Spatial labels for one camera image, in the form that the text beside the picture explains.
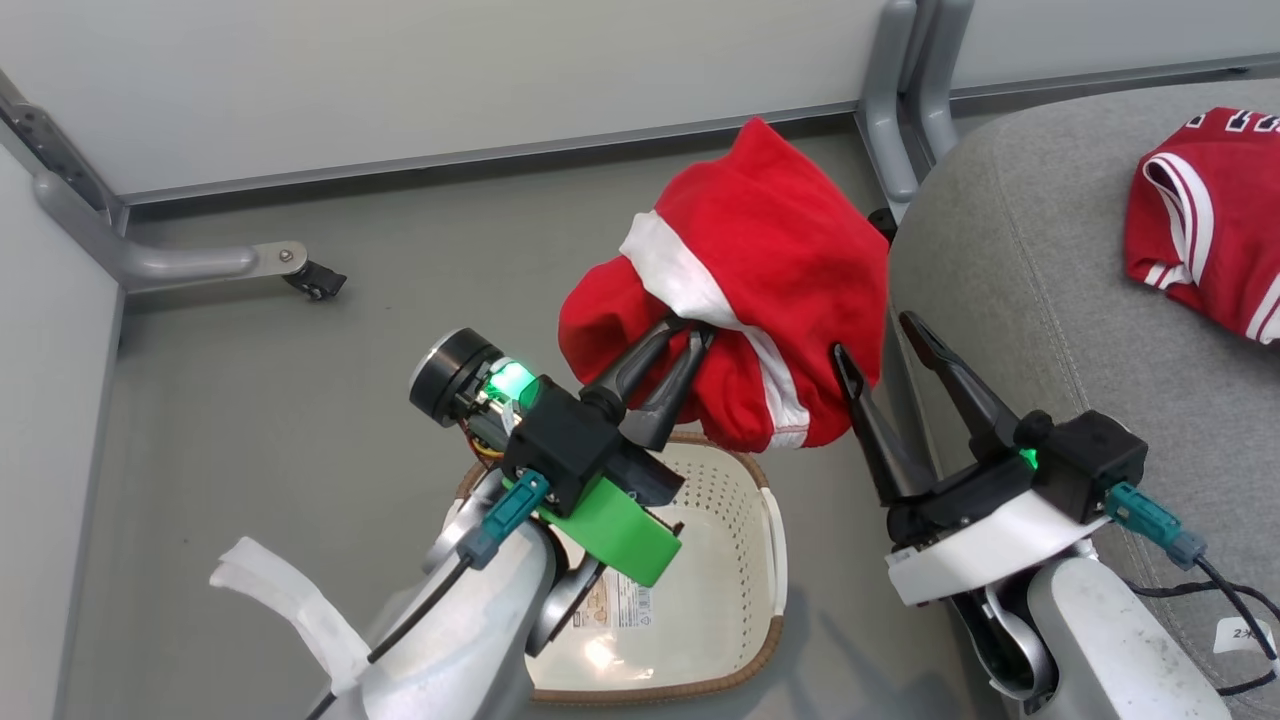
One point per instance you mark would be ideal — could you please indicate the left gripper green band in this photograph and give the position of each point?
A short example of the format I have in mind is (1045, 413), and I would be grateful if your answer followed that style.
(610, 530)

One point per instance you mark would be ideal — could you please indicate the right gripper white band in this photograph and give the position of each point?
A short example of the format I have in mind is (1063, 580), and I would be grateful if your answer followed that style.
(980, 540)

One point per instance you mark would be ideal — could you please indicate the red garment with white band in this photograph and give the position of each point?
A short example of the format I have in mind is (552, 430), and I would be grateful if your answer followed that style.
(780, 250)

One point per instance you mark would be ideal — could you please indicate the red jersey with white trim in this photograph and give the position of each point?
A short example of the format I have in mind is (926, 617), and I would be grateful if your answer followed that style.
(1230, 230)

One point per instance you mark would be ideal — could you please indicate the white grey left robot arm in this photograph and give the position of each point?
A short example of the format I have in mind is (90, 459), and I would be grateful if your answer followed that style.
(480, 640)

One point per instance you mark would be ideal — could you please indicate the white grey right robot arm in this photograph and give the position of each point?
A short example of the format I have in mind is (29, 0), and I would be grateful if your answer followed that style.
(1110, 640)

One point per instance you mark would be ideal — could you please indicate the cream perforated laundry basket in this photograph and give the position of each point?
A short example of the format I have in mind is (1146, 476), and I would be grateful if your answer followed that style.
(720, 560)

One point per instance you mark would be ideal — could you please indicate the black caster wheel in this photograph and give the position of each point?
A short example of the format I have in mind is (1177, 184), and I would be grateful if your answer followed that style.
(882, 225)
(318, 282)

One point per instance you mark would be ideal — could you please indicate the black cylindrical motor housing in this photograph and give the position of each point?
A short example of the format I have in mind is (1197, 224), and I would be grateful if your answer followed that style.
(450, 375)

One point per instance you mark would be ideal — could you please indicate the grey fabric sofa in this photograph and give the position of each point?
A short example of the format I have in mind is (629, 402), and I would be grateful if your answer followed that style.
(1050, 250)

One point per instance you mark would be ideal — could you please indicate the paper label sticker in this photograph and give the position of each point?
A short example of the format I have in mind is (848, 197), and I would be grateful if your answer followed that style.
(615, 605)

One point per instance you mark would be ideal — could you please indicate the grey metal partition leg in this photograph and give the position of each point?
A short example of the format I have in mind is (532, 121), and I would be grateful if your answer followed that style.
(940, 80)
(885, 110)

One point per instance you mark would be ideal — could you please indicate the white cloth strip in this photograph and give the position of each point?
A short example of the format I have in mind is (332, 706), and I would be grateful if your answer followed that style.
(290, 600)

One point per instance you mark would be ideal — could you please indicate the grey metal partition foot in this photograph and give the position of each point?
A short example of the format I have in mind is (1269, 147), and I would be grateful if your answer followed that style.
(180, 262)

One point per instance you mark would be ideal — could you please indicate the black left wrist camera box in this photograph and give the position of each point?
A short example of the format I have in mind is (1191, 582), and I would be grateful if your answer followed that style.
(560, 445)

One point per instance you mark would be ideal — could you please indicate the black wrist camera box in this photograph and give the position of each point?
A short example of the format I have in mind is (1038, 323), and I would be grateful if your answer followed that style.
(560, 445)
(1090, 460)

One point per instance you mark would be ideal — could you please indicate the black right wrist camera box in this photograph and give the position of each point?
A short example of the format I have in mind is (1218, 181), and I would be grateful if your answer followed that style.
(1090, 460)

